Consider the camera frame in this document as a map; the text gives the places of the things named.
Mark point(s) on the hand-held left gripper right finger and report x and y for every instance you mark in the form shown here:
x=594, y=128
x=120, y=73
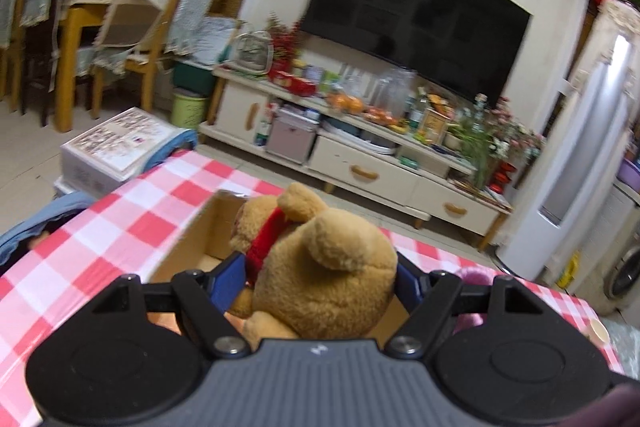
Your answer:
x=407, y=284

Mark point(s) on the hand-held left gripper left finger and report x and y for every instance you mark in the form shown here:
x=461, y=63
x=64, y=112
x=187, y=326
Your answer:
x=230, y=282

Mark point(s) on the cardboard box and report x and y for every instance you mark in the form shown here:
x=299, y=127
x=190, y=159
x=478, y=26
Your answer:
x=200, y=227

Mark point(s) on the brown plush bear red scarf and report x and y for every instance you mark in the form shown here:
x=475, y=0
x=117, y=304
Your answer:
x=325, y=277

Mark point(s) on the pink knit cloth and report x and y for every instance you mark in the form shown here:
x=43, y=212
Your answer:
x=472, y=277

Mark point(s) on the cream television cabinet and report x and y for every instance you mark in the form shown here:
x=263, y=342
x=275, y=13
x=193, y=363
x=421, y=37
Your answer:
x=360, y=169

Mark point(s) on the red checkered tablecloth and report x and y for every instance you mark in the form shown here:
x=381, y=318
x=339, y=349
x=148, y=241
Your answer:
x=100, y=232

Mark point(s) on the red vase stand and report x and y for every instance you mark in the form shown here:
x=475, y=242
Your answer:
x=502, y=177

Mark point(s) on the green potted plant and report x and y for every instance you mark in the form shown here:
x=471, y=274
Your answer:
x=472, y=147

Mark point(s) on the grey storage box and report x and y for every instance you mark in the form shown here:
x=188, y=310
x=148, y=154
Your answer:
x=290, y=137

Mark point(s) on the bunch of bananas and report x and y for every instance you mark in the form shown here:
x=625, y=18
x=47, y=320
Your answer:
x=397, y=127

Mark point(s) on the green trash bin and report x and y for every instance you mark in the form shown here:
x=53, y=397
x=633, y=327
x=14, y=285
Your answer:
x=190, y=109

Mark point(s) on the white box with photo print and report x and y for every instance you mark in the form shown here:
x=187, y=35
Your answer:
x=115, y=142

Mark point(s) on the artificial flower bouquet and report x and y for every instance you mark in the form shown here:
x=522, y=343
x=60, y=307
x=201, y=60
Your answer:
x=515, y=132

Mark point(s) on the blue fabric seat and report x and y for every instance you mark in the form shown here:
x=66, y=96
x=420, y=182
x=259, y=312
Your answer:
x=55, y=212

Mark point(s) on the bag of oranges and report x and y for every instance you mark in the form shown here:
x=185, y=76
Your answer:
x=345, y=104

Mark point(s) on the clear plastic bag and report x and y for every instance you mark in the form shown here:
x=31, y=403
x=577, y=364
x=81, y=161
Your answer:
x=392, y=92

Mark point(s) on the paper cup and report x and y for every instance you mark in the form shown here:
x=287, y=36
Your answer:
x=598, y=332

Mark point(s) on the red gift box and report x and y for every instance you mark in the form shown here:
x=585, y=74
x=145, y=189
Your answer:
x=295, y=84

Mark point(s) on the washing machine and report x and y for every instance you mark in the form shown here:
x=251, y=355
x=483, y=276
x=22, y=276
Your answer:
x=625, y=274

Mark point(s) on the white standing air conditioner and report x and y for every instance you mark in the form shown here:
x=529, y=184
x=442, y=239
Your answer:
x=585, y=157

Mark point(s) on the red berry branches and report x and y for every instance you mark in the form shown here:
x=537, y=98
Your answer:
x=282, y=39

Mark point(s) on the purple plastic basin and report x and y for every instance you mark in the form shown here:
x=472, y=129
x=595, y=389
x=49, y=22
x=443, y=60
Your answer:
x=630, y=174

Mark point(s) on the black television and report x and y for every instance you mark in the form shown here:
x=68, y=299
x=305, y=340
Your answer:
x=415, y=22

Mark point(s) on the wooden chair with knit cover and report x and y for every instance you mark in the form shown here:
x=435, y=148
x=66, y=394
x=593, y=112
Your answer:
x=187, y=17

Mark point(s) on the yellow wooden dining table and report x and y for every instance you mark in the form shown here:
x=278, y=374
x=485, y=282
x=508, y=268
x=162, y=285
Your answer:
x=75, y=32

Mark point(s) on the wooden picture frame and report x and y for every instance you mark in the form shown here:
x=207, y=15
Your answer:
x=432, y=124

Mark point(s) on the grey desk frame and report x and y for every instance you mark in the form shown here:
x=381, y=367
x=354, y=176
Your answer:
x=252, y=52

